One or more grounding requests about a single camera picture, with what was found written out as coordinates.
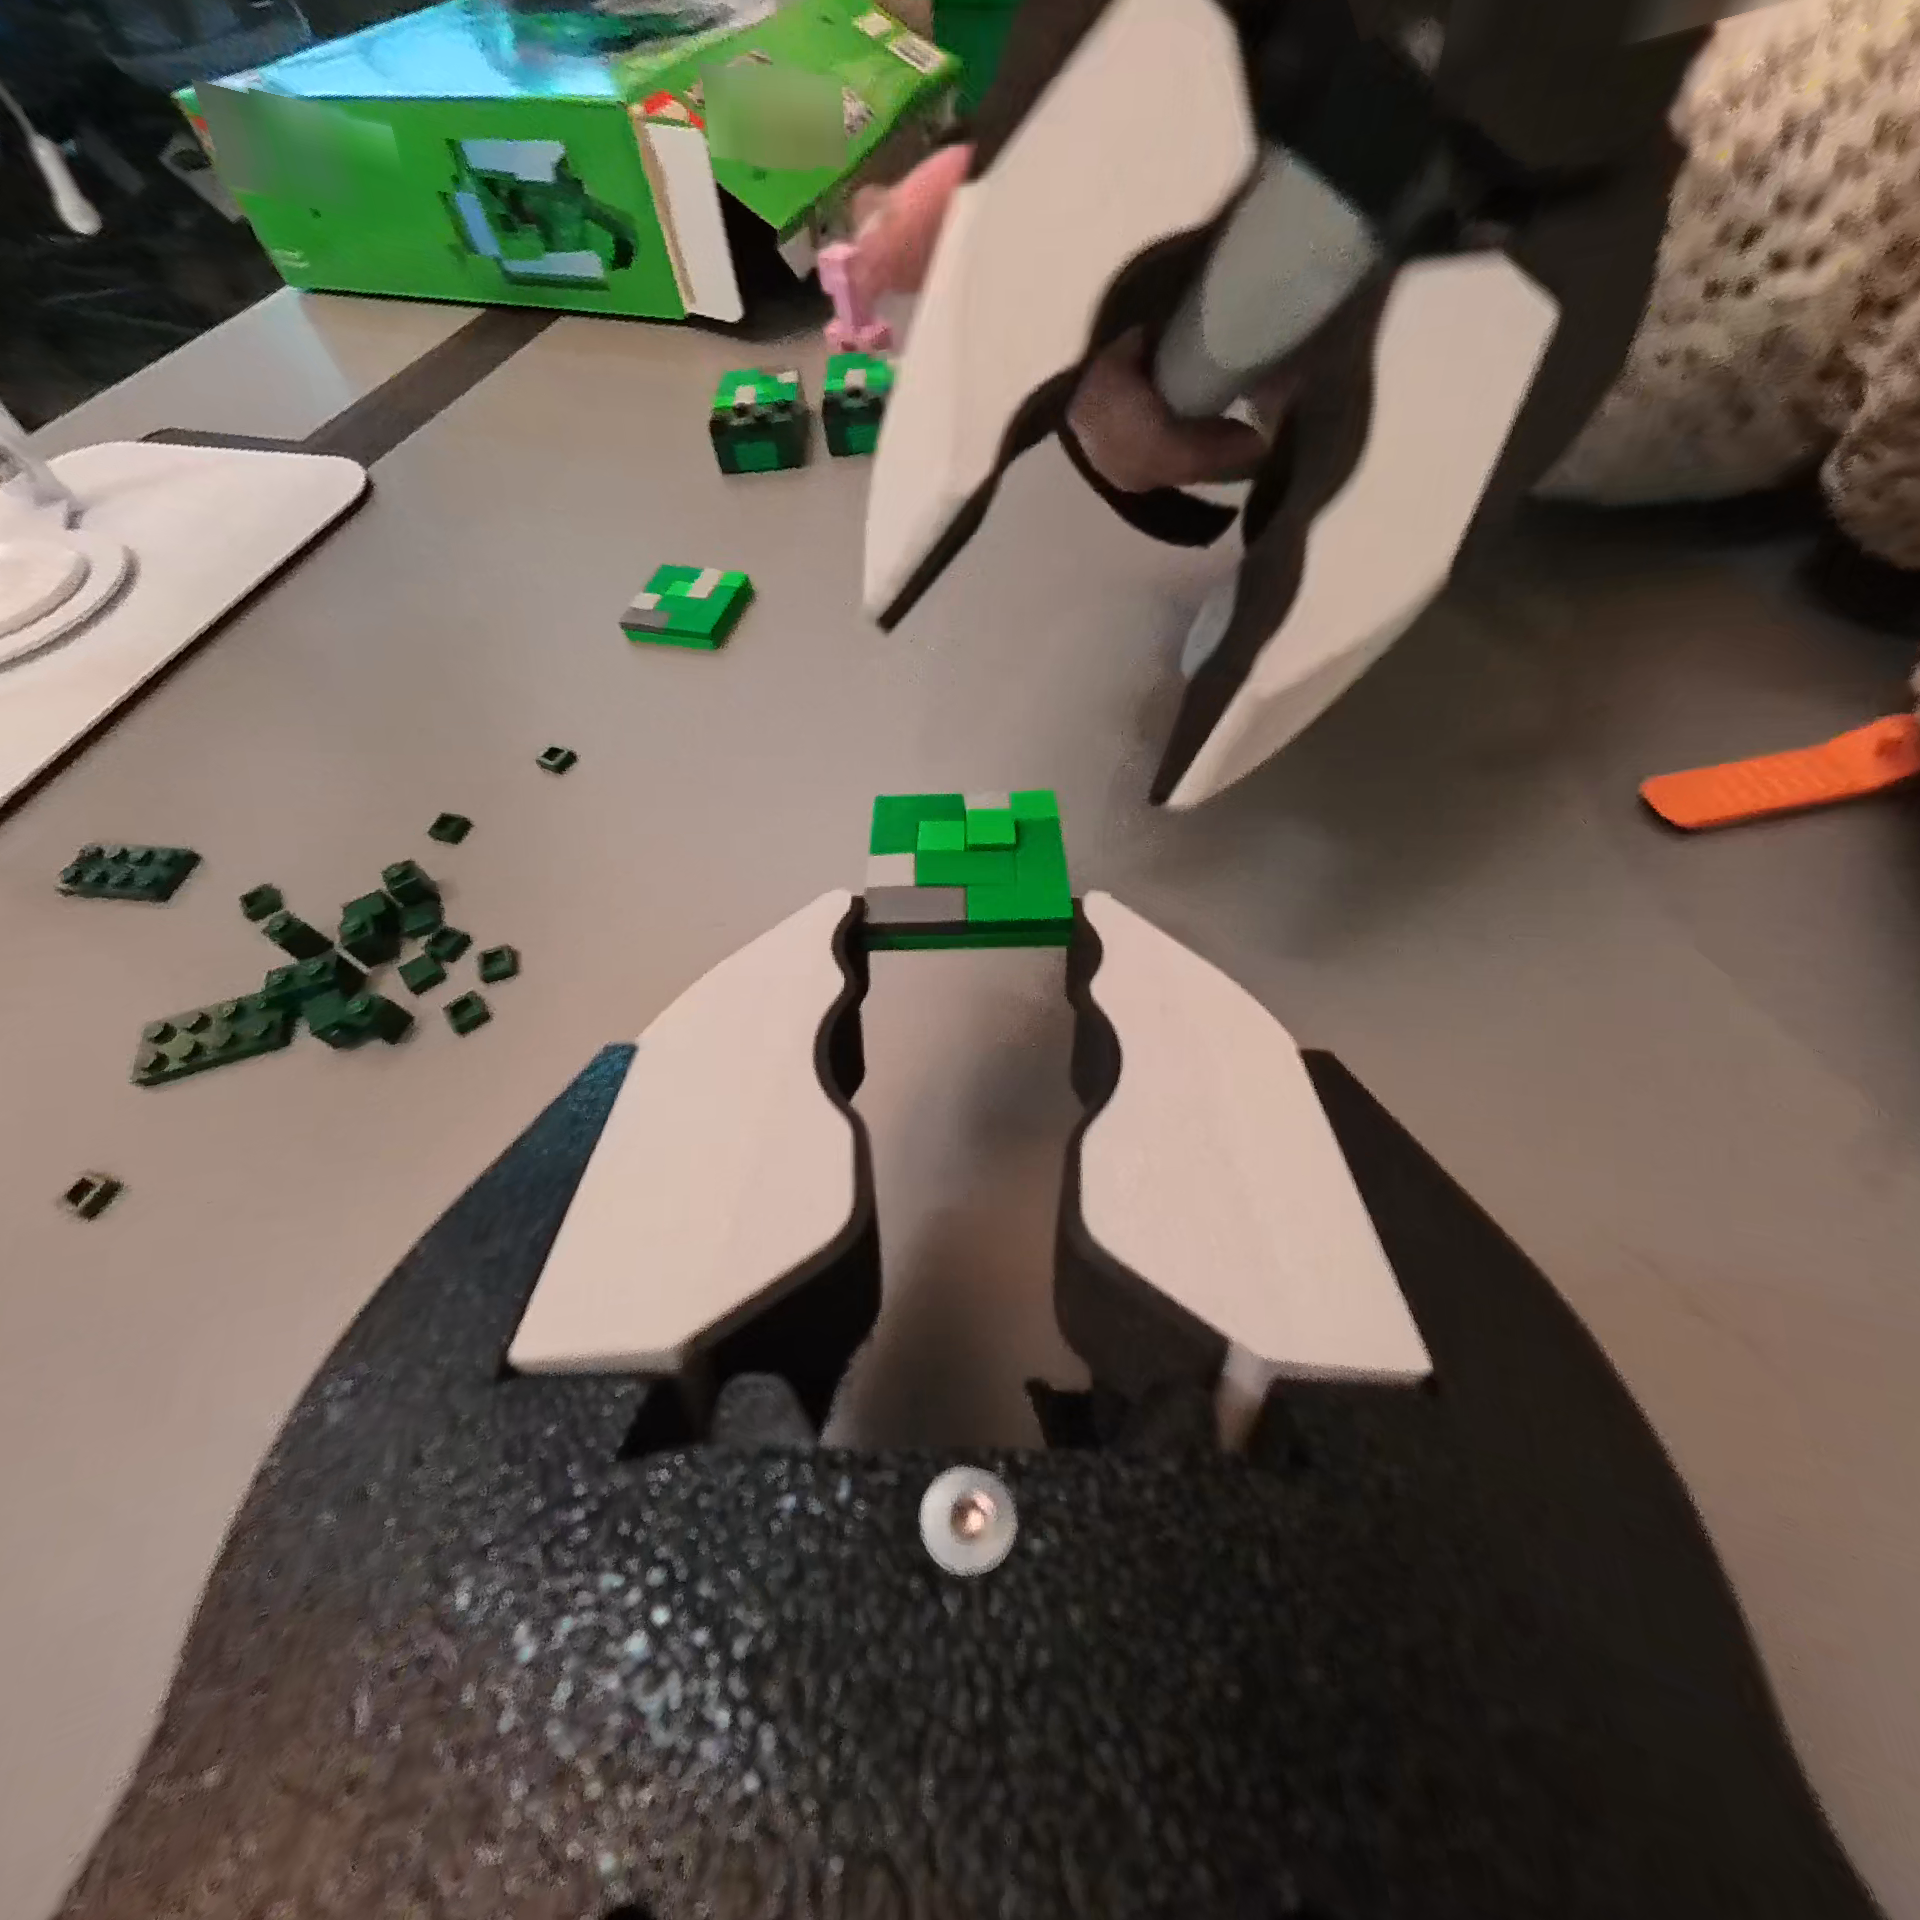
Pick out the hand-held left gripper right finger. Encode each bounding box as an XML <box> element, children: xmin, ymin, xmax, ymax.
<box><xmin>1056</xmin><ymin>887</ymin><xmax>1436</xmax><ymax>1453</ymax></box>

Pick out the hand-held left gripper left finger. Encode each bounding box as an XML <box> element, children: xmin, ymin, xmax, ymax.
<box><xmin>507</xmin><ymin>887</ymin><xmax>880</xmax><ymax>1450</ymax></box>

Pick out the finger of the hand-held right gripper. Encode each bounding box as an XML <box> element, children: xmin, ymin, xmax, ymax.
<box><xmin>1147</xmin><ymin>246</ymin><xmax>1566</xmax><ymax>815</ymax></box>
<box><xmin>863</xmin><ymin>0</ymin><xmax>1262</xmax><ymax>633</ymax></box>

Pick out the green lego panel with studs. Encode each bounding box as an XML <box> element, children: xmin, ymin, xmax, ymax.
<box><xmin>862</xmin><ymin>787</ymin><xmax>1079</xmax><ymax>950</ymax></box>

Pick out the pink lego pig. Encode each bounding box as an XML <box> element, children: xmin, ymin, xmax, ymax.
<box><xmin>815</xmin><ymin>241</ymin><xmax>904</xmax><ymax>357</ymax></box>

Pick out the dark green lego cube build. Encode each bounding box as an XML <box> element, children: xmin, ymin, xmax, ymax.
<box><xmin>821</xmin><ymin>351</ymin><xmax>903</xmax><ymax>462</ymax></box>
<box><xmin>707</xmin><ymin>369</ymin><xmax>821</xmax><ymax>481</ymax></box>

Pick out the flat green lego panel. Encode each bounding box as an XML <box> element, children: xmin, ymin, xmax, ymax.
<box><xmin>618</xmin><ymin>562</ymin><xmax>756</xmax><ymax>654</ymax></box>

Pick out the green lego box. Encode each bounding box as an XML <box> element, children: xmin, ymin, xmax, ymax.
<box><xmin>171</xmin><ymin>0</ymin><xmax>965</xmax><ymax>326</ymax></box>

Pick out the person's right hand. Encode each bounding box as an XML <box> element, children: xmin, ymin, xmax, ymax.
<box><xmin>1067</xmin><ymin>359</ymin><xmax>1278</xmax><ymax>494</ymax></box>

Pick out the pile of dark green pieces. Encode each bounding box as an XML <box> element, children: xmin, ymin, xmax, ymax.
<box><xmin>56</xmin><ymin>739</ymin><xmax>580</xmax><ymax>1220</ymax></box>

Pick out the orange brick separator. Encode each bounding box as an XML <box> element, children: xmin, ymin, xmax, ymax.
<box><xmin>1639</xmin><ymin>710</ymin><xmax>1920</xmax><ymax>837</ymax></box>

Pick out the white book stand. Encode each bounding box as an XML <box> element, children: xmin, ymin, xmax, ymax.
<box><xmin>0</xmin><ymin>434</ymin><xmax>370</xmax><ymax>815</ymax></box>

